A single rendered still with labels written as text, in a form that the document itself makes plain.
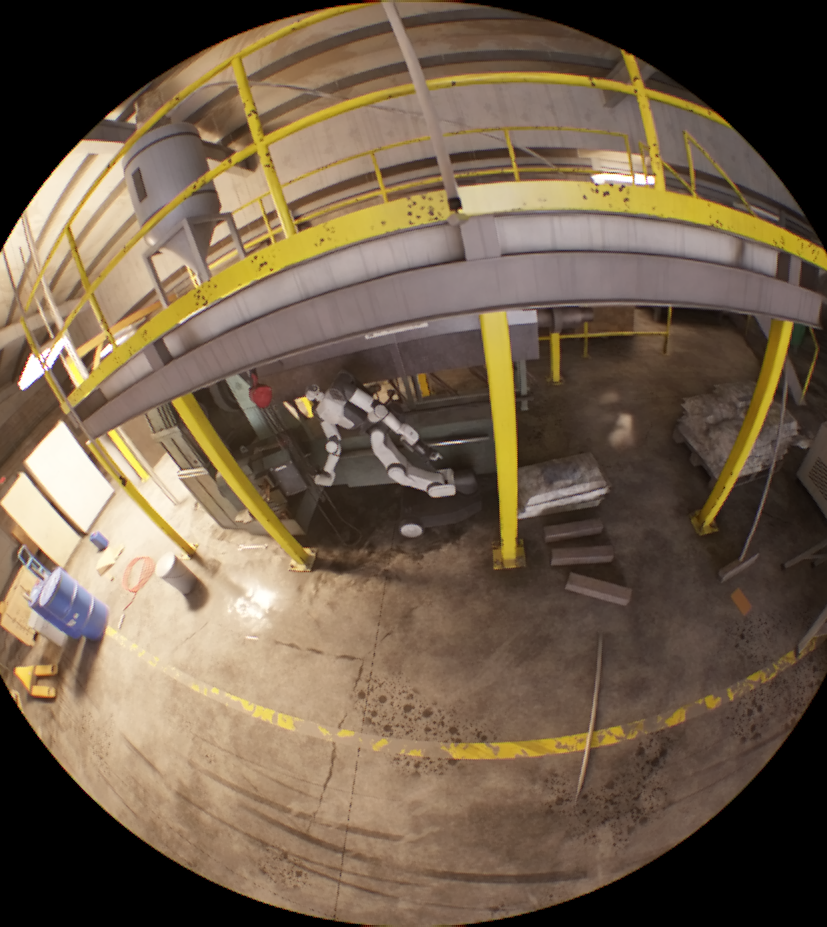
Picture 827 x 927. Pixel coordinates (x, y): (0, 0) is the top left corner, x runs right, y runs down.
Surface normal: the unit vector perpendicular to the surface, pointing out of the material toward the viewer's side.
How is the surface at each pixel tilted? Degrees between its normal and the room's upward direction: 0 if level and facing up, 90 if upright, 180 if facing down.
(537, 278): 90
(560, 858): 0
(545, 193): 90
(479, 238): 90
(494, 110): 90
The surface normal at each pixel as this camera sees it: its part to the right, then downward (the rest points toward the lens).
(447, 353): -0.10, 0.68
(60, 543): 0.97, -0.11
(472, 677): -0.23, -0.73
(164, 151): 0.61, 0.40
